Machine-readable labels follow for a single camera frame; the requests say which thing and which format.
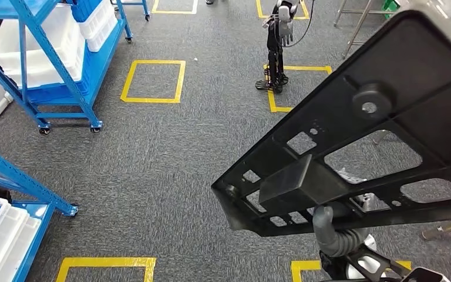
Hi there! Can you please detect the black legged humanoid robot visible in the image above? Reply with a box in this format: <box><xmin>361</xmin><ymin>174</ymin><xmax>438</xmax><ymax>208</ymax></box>
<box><xmin>254</xmin><ymin>0</ymin><xmax>316</xmax><ymax>94</ymax></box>

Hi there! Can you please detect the blue wheeled rack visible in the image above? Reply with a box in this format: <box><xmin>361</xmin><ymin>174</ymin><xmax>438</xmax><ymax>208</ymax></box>
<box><xmin>0</xmin><ymin>0</ymin><xmax>135</xmax><ymax>136</ymax></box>
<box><xmin>110</xmin><ymin>0</ymin><xmax>150</xmax><ymax>21</ymax></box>

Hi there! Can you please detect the black plastic plate bracket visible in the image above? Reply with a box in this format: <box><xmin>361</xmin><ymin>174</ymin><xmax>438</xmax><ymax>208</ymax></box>
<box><xmin>211</xmin><ymin>9</ymin><xmax>451</xmax><ymax>238</ymax></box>

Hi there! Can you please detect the white plastic bin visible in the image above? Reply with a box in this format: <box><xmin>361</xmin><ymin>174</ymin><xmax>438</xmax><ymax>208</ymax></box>
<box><xmin>78</xmin><ymin>0</ymin><xmax>119</xmax><ymax>53</ymax></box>
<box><xmin>0</xmin><ymin>4</ymin><xmax>86</xmax><ymax>89</ymax></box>
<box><xmin>0</xmin><ymin>197</ymin><xmax>43</xmax><ymax>282</ymax></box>

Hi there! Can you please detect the blue steel shelf rack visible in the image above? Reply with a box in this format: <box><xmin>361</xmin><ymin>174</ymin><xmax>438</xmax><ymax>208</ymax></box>
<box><xmin>0</xmin><ymin>142</ymin><xmax>79</xmax><ymax>282</ymax></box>

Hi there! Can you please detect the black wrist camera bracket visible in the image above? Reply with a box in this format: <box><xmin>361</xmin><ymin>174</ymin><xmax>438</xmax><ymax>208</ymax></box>
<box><xmin>319</xmin><ymin>249</ymin><xmax>413</xmax><ymax>282</ymax></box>

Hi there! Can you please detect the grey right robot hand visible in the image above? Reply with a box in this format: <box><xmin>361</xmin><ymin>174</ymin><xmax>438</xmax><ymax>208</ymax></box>
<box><xmin>312</xmin><ymin>205</ymin><xmax>370</xmax><ymax>258</ymax></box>

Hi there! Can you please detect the green plastic crate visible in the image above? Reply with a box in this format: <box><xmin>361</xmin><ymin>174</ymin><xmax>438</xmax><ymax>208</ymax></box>
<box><xmin>381</xmin><ymin>0</ymin><xmax>400</xmax><ymax>18</ymax></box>

